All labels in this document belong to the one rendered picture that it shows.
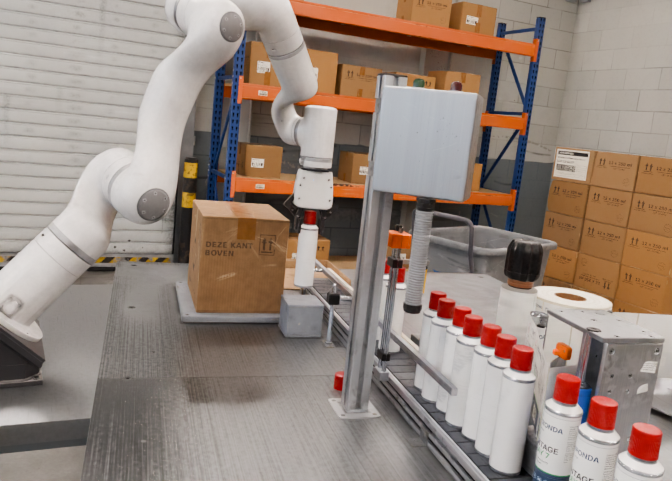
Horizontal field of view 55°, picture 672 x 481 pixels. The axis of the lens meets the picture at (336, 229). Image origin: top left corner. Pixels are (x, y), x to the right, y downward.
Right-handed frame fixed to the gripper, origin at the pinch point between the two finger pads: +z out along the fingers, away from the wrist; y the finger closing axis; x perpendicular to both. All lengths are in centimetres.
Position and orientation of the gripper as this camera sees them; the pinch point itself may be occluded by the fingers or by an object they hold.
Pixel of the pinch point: (309, 226)
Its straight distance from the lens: 171.8
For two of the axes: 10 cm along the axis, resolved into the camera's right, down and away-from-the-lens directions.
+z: -1.1, 9.8, 1.6
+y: 9.5, 0.6, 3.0
